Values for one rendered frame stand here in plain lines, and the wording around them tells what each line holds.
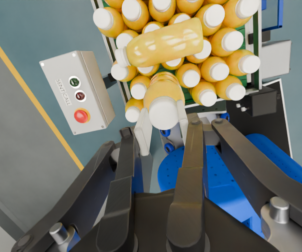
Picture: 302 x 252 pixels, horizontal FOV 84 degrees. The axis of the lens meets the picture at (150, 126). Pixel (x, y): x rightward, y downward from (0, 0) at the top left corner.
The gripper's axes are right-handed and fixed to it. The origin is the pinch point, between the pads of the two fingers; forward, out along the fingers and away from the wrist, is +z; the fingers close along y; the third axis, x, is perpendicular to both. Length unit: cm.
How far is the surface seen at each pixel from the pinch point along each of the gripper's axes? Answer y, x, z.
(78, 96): -20.8, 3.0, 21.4
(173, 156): -2.8, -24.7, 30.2
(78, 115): -22.9, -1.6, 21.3
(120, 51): -7.3, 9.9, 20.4
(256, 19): 26.3, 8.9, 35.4
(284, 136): 84, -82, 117
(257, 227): 15.0, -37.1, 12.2
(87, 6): -48, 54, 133
